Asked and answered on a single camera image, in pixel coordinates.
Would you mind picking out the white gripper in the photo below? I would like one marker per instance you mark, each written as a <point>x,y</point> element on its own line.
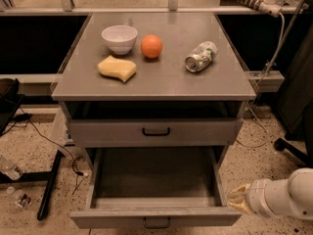
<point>254,197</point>

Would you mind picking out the grey drawer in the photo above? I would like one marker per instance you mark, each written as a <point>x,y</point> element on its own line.
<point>154,188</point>
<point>100,133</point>

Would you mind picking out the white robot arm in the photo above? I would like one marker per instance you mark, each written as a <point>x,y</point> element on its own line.
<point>274,198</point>

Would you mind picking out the grey top drawer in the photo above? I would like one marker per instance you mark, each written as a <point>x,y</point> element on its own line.
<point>100,133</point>

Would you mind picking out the grey drawer cabinet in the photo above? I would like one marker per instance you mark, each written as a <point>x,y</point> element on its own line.
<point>161,88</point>

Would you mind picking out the black office chair base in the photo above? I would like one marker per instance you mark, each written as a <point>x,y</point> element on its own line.
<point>306,158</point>

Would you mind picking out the crushed silver soda can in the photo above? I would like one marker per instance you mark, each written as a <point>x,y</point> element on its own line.
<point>201,57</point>

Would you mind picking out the orange fruit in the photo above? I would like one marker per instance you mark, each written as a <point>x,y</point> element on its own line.
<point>151,46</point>

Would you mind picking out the yellow sponge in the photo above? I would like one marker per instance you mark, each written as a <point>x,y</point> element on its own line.
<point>117,68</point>

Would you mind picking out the white power strip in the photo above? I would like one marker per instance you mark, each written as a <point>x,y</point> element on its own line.
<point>264,6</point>

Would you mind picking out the white ceramic bowl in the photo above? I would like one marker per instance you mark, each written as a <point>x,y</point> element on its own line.
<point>120,38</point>

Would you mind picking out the small litter wrapper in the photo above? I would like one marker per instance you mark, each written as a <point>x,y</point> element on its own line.
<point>22,200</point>

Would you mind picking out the clear plastic bottle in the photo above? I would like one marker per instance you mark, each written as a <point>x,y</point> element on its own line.
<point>10,169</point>

